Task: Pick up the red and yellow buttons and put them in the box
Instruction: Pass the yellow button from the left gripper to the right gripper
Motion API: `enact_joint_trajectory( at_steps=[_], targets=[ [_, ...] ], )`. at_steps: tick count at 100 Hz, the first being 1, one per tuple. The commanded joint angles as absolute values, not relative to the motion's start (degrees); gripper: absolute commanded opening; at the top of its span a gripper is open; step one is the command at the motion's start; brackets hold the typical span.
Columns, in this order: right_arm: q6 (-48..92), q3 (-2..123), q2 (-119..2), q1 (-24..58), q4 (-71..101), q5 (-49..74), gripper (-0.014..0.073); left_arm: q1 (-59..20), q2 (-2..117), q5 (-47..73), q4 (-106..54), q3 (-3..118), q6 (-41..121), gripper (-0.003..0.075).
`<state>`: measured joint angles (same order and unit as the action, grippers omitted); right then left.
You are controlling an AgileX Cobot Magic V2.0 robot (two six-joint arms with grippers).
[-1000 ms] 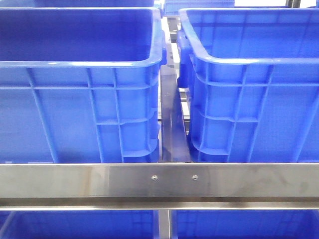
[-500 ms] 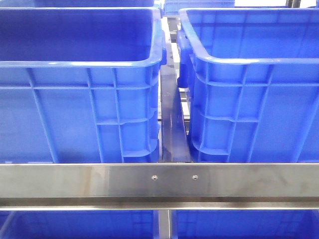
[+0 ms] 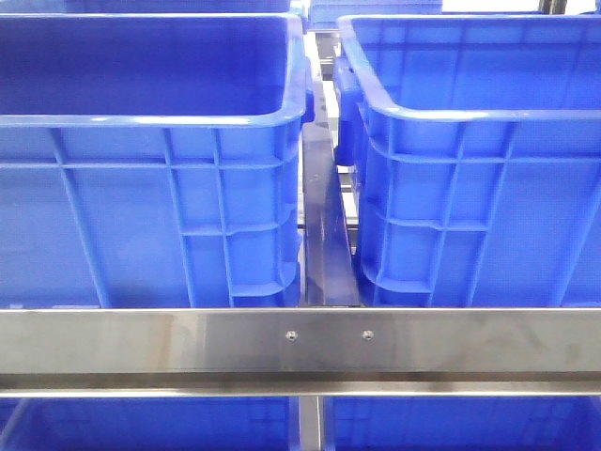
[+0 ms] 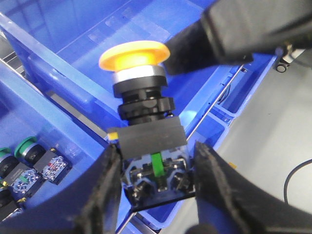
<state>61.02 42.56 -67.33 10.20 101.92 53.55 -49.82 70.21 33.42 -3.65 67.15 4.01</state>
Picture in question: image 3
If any steel lower vertical post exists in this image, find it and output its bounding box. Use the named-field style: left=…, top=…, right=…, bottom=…
left=299, top=396, right=325, bottom=451

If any blue crate lower left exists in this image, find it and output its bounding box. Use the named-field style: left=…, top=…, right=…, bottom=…
left=1, top=397, right=301, bottom=450

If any blue crate rear right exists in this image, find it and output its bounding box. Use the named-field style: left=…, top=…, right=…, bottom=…
left=308, top=0, right=443, bottom=30

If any large blue crate right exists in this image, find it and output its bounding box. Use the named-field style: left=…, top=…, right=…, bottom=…
left=333, top=15, right=600, bottom=308

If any steel centre divider bar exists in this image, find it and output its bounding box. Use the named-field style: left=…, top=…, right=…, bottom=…
left=301, top=32, right=361, bottom=307

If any large blue crate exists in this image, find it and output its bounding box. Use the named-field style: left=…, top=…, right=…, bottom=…
left=1, top=13, right=313, bottom=309
left=333, top=15, right=600, bottom=308

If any steel shelf front rail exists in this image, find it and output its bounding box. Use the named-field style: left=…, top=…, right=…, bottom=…
left=1, top=307, right=600, bottom=397

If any blue crate lower right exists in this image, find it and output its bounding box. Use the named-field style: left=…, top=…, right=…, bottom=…
left=325, top=397, right=600, bottom=450

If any large blue crate left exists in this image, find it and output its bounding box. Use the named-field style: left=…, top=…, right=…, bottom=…
left=1, top=13, right=313, bottom=309

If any blue crate rear left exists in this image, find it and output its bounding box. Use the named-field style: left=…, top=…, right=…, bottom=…
left=58, top=0, right=305, bottom=16

